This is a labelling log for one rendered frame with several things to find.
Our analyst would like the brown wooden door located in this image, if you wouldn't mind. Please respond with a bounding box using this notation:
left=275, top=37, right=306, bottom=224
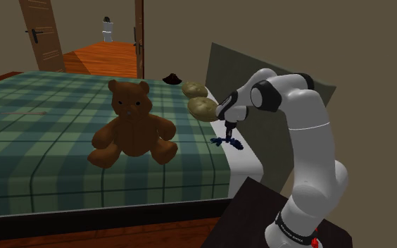
left=18, top=0, right=67, bottom=73

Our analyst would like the dark maroon cap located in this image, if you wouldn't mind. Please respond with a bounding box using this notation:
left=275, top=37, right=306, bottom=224
left=162, top=73, right=183, bottom=85

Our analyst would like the brown teddy bear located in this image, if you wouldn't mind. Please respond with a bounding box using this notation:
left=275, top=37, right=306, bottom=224
left=87, top=79, right=179, bottom=169

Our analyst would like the bed with green plaid cover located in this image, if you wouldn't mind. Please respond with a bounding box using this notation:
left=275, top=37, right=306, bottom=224
left=0, top=42, right=337, bottom=243

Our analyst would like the dark robot stand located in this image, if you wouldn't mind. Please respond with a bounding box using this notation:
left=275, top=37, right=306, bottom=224
left=201, top=176, right=354, bottom=248

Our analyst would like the tan round cushion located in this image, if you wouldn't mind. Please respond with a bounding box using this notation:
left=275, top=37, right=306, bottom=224
left=187, top=96, right=220, bottom=123
left=181, top=81, right=209, bottom=99

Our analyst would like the blue rope toy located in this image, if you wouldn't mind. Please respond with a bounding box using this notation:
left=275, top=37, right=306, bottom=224
left=210, top=136, right=245, bottom=151

